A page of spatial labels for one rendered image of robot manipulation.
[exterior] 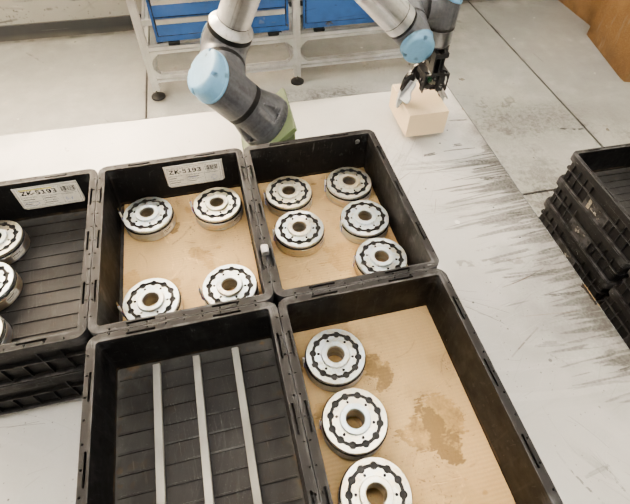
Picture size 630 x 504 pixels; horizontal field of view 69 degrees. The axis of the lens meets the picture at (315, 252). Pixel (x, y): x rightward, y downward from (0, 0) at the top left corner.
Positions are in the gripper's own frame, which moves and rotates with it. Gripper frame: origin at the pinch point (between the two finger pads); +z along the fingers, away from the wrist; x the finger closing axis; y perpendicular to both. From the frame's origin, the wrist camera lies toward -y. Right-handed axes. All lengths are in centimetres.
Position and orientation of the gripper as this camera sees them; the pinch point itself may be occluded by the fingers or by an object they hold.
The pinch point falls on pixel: (418, 103)
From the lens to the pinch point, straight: 147.7
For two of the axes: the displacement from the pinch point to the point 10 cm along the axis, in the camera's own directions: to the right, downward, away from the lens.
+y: 2.1, 7.8, -5.9
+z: -0.2, 6.1, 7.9
